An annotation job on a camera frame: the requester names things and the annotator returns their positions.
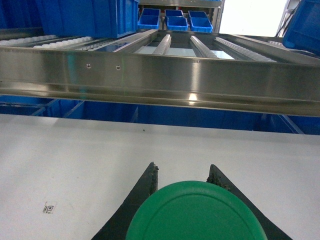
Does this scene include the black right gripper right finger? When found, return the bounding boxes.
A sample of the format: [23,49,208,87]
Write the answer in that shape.
[206,164,292,240]

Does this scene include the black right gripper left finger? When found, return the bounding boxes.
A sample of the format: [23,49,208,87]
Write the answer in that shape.
[93,162,159,240]

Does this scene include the green mushroom push button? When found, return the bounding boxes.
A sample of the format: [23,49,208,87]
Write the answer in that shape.
[125,181,267,240]

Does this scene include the blue bin under shelf right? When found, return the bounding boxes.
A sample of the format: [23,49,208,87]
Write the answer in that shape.
[34,99,303,134]

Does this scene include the large blue bin on shelf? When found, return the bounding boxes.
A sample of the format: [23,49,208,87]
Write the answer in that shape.
[0,0,140,39]

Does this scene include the small square sticker on table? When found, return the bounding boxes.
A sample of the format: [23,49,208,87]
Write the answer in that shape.
[42,201,57,214]

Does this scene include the blue tilted bin right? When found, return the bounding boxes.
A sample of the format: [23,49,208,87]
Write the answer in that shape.
[282,0,320,55]

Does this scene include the stainless steel shelf rail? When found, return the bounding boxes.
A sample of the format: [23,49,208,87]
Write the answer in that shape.
[0,28,320,117]

